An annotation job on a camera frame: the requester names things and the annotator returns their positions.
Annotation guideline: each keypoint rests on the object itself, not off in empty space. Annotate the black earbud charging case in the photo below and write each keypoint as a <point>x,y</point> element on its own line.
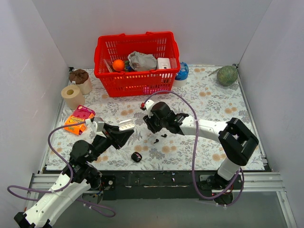
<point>136,157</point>

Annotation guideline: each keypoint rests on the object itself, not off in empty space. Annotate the brown topped paper roll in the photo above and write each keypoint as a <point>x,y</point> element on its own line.
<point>81,79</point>

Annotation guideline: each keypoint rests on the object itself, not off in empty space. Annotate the orange fruit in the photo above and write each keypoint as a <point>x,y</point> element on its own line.
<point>118,65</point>

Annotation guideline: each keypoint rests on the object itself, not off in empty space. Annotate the beige toilet paper roll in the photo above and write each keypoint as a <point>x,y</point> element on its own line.
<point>72,96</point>

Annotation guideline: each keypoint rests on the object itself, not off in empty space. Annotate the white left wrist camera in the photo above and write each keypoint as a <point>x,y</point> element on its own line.
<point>96,124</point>

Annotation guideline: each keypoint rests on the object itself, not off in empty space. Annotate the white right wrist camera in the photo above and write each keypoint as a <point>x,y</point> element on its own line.
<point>147,107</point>

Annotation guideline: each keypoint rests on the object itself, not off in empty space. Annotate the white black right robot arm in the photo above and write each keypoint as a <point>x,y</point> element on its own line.
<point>235,138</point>

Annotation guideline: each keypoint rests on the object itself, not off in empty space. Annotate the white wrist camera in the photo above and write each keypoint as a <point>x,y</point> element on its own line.
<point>147,107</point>
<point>96,124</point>

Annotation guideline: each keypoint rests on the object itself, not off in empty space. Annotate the white earbud charging case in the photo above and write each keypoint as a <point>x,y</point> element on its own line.
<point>126,125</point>

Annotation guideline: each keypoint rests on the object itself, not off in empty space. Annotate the crumpled grey paper bag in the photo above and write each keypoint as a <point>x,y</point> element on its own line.
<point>142,62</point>

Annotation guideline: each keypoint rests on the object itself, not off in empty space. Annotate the orange pink candy box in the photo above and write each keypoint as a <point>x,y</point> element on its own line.
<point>79,115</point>

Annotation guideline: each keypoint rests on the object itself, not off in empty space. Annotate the blue white wipes canister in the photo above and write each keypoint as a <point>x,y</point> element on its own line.
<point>181,76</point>

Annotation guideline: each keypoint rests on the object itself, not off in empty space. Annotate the red plastic shopping basket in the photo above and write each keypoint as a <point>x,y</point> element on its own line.
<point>129,82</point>

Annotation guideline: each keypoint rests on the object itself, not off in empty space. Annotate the floral patterned table mat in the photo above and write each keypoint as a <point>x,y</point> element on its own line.
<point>152,146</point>

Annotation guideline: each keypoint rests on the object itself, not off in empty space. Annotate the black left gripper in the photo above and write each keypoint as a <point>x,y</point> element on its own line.
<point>116,137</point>

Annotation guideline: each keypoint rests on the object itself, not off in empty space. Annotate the green netted melon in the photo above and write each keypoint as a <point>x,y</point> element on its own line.
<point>226,75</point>

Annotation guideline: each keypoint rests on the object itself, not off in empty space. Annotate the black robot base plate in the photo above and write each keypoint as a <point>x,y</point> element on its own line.
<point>132,185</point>

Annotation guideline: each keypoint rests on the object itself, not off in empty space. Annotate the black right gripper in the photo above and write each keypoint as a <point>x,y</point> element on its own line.
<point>152,123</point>

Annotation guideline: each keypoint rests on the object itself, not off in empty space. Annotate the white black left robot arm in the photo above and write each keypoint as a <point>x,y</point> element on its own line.
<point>78,176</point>

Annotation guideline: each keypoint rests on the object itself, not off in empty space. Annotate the white small box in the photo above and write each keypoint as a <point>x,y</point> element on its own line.
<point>163,63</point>

